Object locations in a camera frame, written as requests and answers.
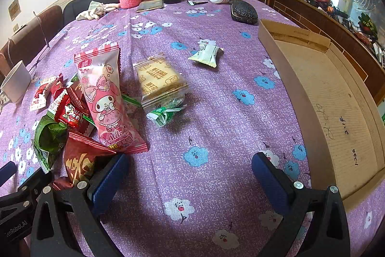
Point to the white red candy packet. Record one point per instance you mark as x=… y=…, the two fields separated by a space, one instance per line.
x=40 y=98

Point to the black glasses case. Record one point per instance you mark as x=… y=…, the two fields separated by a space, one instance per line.
x=243 y=12

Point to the red cartoon snack packet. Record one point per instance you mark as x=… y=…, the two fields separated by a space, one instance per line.
x=64 y=112

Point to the wooden brick-pattern counter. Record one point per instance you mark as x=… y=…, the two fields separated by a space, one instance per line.
x=360 y=55

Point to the biscuit cracker clear packet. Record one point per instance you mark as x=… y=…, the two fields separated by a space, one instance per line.
x=161 y=85

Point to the dark red triangular snack bag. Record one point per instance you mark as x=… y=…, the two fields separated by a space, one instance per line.
x=80 y=156

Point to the small booklet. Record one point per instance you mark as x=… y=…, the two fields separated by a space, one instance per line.
x=150 y=5

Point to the white cloth gloves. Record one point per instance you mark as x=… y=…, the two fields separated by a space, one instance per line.
x=97 y=10

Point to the green pea snack packet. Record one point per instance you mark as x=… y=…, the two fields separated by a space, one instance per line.
x=49 y=141

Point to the white ceramic mug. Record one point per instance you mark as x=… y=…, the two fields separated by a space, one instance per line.
x=15 y=84

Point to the pale green white snack packet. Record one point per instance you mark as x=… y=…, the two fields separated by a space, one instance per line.
x=207 y=54

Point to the brown cardboard box tray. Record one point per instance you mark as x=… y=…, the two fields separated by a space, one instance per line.
x=340 y=124

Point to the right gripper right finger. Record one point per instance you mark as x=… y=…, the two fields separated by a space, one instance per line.
x=327 y=234

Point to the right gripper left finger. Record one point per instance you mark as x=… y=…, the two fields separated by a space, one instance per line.
x=52 y=233

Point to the brown chair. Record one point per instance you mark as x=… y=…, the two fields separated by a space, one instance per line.
x=30 y=39

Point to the pink My Melody snack bag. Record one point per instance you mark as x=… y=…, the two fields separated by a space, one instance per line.
x=98 y=72

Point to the purple floral tablecloth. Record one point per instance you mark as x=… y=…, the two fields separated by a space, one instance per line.
x=193 y=193

